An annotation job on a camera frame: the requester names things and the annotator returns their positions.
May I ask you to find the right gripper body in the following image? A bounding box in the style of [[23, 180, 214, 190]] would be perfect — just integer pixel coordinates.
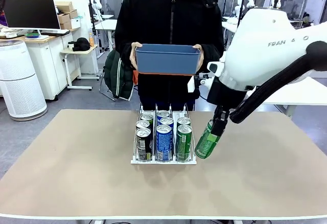
[[206, 80, 247, 112]]

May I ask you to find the green Sprite can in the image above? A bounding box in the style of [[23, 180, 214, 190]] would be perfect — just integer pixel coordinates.
[[177, 117, 192, 127], [194, 118, 222, 160], [176, 124, 193, 162]]

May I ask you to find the blue-grey plastic bin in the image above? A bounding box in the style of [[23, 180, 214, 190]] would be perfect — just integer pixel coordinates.
[[134, 43, 201, 76]]

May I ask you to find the person's right forearm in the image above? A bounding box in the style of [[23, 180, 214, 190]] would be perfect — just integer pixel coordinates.
[[116, 39, 133, 68]]

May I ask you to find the person's left forearm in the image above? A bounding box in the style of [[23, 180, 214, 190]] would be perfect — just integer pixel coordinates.
[[203, 42, 223, 69]]

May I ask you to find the person's left hand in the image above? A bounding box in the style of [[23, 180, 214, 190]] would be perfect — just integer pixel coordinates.
[[192, 44, 205, 72]]

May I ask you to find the person's right hand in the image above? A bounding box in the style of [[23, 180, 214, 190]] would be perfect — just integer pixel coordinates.
[[129, 42, 143, 71]]

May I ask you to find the black computer monitor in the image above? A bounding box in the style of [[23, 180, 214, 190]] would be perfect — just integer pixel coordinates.
[[3, 0, 62, 37]]

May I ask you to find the black keyboard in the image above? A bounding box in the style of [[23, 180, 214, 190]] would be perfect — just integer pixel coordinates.
[[40, 29, 70, 36]]

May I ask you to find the white desk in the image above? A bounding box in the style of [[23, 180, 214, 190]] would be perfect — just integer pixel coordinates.
[[94, 18, 118, 53]]

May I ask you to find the black knit hat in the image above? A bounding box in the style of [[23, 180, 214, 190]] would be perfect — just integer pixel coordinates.
[[71, 37, 90, 52]]

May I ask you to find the white background table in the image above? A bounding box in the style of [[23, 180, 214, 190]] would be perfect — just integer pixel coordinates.
[[221, 20, 241, 53]]

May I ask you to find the small wooden side table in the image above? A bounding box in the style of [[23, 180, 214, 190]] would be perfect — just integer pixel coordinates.
[[60, 44, 99, 92]]

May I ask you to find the black Pepsi can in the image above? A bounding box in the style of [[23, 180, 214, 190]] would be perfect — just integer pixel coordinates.
[[135, 120, 151, 130], [135, 128, 152, 162]]

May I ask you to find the large white table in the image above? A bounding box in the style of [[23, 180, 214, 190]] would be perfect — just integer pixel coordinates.
[[260, 77, 327, 119]]

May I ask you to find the white cabinet wooden top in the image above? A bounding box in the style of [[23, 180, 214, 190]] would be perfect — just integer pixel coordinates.
[[0, 28, 80, 101]]

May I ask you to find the person in black jacket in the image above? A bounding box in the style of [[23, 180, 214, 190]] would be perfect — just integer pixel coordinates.
[[114, 0, 225, 112]]

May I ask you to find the dark green striped jacket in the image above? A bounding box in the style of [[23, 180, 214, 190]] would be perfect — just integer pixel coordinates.
[[103, 50, 136, 102]]

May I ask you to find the metal folding chair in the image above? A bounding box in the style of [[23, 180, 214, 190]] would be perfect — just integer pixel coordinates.
[[99, 66, 117, 102]]

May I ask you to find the white air purifier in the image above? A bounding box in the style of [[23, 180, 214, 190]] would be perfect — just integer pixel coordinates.
[[0, 39, 49, 122]]

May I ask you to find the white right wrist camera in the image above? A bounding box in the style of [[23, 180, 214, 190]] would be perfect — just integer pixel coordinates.
[[187, 73, 209, 94]]

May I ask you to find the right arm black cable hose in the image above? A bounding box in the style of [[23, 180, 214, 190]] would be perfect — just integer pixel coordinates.
[[229, 41, 327, 124]]

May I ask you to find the white wire can rack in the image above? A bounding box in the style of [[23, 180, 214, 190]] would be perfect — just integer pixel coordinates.
[[130, 102, 198, 165]]

